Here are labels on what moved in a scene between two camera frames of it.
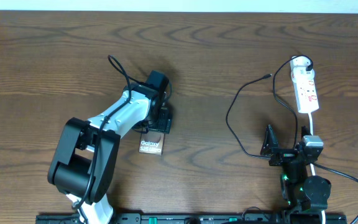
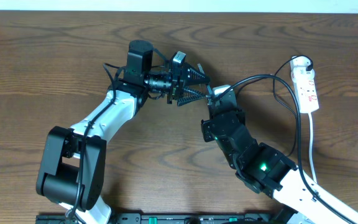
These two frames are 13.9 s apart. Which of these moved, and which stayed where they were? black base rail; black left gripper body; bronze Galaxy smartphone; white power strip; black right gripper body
Moved: black left gripper body; black right gripper body; bronze Galaxy smartphone
Stayed: black base rail; white power strip
